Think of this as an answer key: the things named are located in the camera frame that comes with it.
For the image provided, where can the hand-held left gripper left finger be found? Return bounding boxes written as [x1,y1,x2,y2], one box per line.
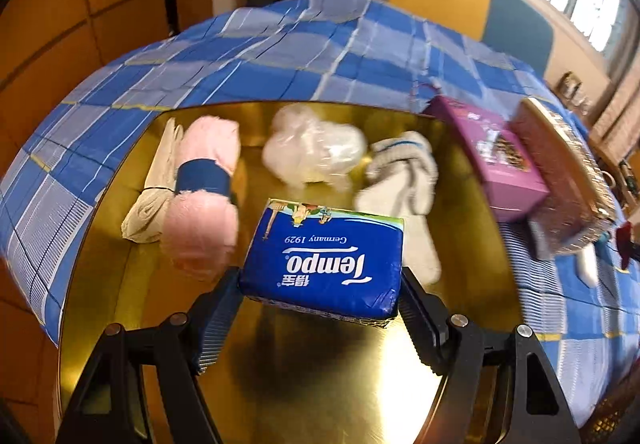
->
[55,266,247,444]

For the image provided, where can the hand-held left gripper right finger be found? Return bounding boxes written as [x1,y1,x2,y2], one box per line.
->
[397,266,584,444]

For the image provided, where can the gold metal tray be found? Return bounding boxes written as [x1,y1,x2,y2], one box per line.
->
[57,99,527,444]

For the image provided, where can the blue tissue packet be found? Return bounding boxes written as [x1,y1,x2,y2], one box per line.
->
[237,197,405,321]

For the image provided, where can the beige sock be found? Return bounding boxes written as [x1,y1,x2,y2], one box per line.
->
[121,117,187,243]

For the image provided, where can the white striped socks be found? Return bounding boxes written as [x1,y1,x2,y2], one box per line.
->
[353,129,443,286]

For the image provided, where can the clear plastic bag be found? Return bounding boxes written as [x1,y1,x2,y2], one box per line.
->
[262,104,369,191]

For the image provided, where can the white soft pack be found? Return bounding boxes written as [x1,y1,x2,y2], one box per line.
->
[574,243,602,288]

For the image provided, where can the purple tissue box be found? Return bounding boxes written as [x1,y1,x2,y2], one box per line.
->
[422,95,551,223]

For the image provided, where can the woven tissue box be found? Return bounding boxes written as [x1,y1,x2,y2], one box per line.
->
[509,97,618,258]

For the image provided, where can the rattan chair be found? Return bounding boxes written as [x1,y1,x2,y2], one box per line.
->
[584,388,640,444]

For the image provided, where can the red cloth item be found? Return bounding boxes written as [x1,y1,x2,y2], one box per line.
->
[614,221,640,271]

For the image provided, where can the blue plaid bed sheet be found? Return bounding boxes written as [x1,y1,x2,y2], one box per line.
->
[0,0,640,430]

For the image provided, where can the small boxes on desk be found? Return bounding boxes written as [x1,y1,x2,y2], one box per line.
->
[557,71,592,111]

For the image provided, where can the beige patterned curtain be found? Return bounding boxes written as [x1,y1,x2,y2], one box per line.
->
[589,68,640,141]

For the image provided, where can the wooden wardrobe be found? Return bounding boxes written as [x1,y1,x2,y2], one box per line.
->
[0,0,217,444]

